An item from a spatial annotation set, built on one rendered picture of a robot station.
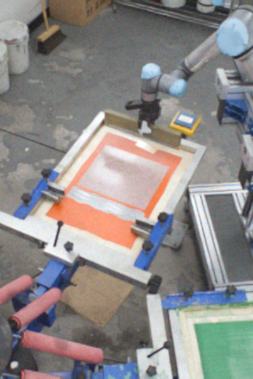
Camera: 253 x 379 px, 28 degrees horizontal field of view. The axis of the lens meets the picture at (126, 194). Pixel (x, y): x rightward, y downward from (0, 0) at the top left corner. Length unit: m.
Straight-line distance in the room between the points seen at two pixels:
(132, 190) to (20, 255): 1.20
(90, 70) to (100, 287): 2.25
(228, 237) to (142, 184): 0.98
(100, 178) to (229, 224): 1.14
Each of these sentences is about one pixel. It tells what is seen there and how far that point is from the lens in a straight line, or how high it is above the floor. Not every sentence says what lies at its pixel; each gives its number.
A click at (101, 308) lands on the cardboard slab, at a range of 3.00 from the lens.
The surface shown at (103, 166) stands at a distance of 2.39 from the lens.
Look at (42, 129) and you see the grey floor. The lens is 4.05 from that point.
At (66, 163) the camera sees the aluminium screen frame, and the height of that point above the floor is 0.99.
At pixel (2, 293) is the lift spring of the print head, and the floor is 1.18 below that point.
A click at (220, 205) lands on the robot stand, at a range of 3.29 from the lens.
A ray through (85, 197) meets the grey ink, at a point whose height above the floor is 0.96.
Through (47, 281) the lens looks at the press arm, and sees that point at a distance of 1.91.
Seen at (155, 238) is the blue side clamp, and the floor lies 1.00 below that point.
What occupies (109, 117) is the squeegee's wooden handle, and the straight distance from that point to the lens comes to 2.39.
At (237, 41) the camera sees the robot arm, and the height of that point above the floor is 1.73.
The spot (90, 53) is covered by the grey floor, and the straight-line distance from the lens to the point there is 4.89.
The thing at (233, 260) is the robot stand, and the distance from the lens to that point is 3.04.
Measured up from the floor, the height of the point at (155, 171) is 0.96.
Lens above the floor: 2.66
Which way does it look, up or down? 49 degrees down
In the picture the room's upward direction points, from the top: 3 degrees clockwise
